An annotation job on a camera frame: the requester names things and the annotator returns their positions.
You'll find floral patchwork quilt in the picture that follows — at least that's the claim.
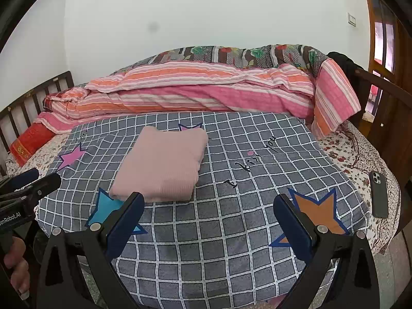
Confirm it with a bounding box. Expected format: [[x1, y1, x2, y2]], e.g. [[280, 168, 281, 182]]
[[135, 43, 332, 70]]

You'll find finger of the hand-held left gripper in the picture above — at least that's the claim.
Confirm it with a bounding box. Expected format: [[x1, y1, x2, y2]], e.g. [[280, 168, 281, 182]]
[[0, 173, 62, 213], [0, 168, 41, 197]]

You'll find brown wooden door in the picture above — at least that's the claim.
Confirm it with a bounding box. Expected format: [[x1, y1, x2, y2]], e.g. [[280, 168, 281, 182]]
[[362, 0, 412, 84]]

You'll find dark wooden headboard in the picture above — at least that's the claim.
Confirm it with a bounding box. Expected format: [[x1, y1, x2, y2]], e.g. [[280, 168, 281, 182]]
[[0, 71, 75, 174]]

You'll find black clothing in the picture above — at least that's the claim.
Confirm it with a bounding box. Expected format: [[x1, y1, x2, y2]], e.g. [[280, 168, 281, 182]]
[[327, 51, 366, 104]]

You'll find pink orange striped quilt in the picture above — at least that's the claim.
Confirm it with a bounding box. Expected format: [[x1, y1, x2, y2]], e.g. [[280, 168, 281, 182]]
[[34, 58, 362, 139]]

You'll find red pillow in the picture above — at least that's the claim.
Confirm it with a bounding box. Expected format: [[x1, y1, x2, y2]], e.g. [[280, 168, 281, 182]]
[[9, 124, 55, 167]]

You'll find person's left hand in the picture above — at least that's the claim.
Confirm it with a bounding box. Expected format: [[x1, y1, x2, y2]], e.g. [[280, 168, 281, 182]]
[[3, 236, 30, 300]]

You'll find grey checked star blanket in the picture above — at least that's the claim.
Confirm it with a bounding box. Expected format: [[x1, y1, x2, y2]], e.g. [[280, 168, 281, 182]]
[[35, 111, 371, 306]]

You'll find dark red cable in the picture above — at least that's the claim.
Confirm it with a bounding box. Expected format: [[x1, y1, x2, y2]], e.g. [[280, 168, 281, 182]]
[[348, 130, 366, 169]]

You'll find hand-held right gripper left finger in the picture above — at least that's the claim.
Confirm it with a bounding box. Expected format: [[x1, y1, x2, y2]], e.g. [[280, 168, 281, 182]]
[[38, 192, 145, 309]]

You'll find dark smartphone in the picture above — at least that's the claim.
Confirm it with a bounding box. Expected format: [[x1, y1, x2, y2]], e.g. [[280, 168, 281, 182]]
[[369, 170, 389, 218]]

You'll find pink knit sweater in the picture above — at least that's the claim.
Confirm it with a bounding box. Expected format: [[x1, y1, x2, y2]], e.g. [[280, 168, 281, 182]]
[[109, 125, 209, 203]]

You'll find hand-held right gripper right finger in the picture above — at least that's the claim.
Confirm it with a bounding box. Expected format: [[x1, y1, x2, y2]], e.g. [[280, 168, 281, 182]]
[[273, 194, 380, 309]]

